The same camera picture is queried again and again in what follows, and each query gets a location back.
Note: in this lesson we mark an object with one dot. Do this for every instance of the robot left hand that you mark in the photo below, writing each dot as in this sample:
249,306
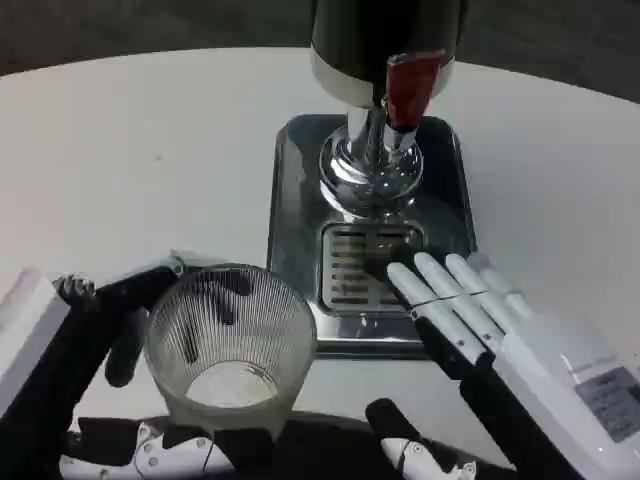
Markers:
45,380

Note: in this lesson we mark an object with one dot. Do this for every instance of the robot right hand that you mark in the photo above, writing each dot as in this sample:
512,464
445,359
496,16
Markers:
540,380

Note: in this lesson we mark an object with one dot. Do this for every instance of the clear ribbed glass cup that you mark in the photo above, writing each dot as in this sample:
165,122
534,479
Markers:
235,350

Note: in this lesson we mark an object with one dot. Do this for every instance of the slotted steel drain grid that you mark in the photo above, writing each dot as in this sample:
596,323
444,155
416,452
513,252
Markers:
350,270

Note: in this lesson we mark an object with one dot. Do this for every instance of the steel drip tray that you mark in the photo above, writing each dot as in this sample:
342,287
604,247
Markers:
295,225

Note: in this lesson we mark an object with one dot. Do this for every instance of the black and chrome drink dispenser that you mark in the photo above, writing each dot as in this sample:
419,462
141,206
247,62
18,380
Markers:
350,50

